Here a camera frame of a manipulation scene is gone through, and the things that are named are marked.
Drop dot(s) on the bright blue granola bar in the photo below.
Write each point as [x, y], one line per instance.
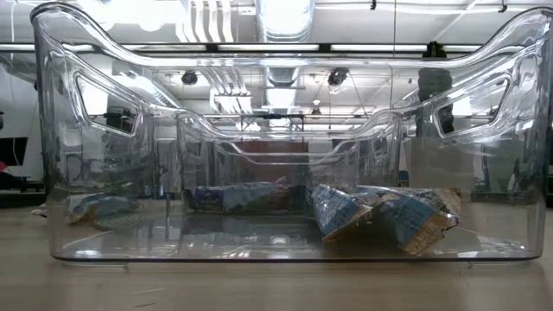
[242, 198]

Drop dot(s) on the light blue granola bar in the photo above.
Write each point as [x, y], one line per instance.
[415, 222]
[337, 211]

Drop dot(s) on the white blue granola bar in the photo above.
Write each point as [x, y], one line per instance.
[103, 205]

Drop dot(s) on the clear plastic bin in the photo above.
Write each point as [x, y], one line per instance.
[259, 173]
[173, 246]
[294, 168]

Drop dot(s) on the black ceiling spotlight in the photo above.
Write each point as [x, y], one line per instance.
[338, 75]
[189, 78]

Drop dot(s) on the white ceiling strip light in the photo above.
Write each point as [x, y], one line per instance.
[268, 47]
[378, 47]

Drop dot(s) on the black monitor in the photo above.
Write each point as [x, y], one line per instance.
[13, 151]

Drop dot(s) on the silver ventilation duct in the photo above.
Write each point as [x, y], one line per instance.
[285, 19]

